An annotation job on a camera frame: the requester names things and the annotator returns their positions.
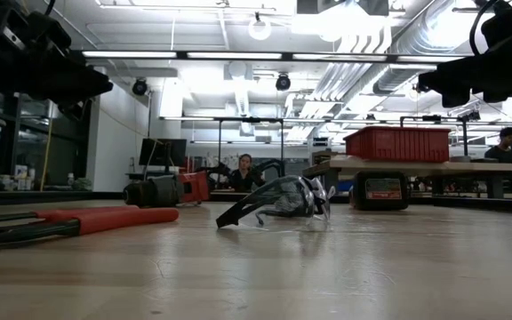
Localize black overhead light bar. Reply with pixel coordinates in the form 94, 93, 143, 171
81, 50, 473, 64

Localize black aluminium rig frame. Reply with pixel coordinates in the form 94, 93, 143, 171
0, 189, 512, 215

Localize silver ventilation duct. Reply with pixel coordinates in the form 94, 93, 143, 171
373, 0, 479, 95

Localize person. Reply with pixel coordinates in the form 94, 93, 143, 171
228, 153, 267, 193
484, 126, 512, 164

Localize white plastic container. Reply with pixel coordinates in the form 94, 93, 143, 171
14, 164, 28, 192

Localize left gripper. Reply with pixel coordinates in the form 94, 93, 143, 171
0, 0, 115, 122

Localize yellow extension cord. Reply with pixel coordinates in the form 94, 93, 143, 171
39, 118, 164, 193

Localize red-handled pliers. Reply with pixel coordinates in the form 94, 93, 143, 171
0, 204, 180, 251

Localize red black cordless drill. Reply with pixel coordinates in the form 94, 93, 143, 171
121, 171, 211, 209

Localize wooden workbench on casters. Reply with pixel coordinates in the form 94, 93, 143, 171
302, 154, 512, 200

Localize clear safety glasses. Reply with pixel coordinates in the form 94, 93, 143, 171
214, 173, 338, 234

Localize red plastic bin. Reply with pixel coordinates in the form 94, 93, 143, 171
343, 125, 455, 164

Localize green plant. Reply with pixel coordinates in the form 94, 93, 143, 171
69, 176, 94, 193

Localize white ring light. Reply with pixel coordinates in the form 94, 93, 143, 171
247, 12, 274, 43

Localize red black drill battery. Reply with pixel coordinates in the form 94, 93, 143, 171
348, 171, 411, 212

